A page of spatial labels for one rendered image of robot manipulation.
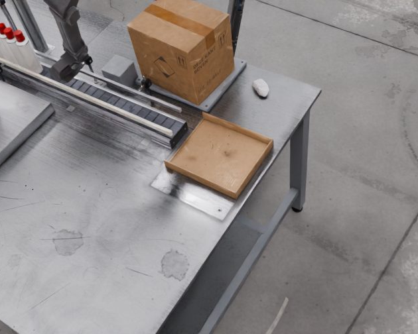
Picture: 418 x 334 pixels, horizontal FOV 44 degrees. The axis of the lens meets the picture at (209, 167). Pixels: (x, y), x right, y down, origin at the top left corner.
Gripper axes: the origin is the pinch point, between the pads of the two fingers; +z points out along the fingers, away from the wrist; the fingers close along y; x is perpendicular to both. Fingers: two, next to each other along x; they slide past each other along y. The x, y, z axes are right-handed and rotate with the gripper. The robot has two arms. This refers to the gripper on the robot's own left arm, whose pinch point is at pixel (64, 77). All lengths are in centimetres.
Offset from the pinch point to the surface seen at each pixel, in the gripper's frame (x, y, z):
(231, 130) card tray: 60, -13, -36
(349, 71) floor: 109, -146, 28
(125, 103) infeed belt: 24.4, -3.3, -13.1
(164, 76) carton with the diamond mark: 28.5, -18.1, -23.6
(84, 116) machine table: 16.3, 6.6, 0.2
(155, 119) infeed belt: 36.8, -1.8, -23.3
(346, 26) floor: 94, -185, 40
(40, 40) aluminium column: -21.5, -16.1, 23.3
